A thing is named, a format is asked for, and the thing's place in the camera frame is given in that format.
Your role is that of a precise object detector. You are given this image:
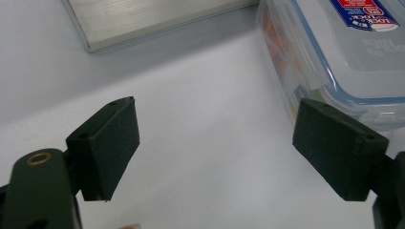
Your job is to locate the white wire rack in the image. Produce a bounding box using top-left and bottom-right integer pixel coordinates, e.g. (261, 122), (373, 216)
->
(61, 0), (261, 54)

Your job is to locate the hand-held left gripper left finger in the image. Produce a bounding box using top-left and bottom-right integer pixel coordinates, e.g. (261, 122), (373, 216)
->
(65, 95), (141, 202)

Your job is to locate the clear container with blue-rimmed lid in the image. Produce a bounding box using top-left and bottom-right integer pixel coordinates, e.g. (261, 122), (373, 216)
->
(256, 0), (405, 132)

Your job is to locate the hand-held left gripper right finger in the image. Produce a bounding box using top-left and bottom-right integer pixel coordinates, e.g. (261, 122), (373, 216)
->
(291, 97), (390, 202)

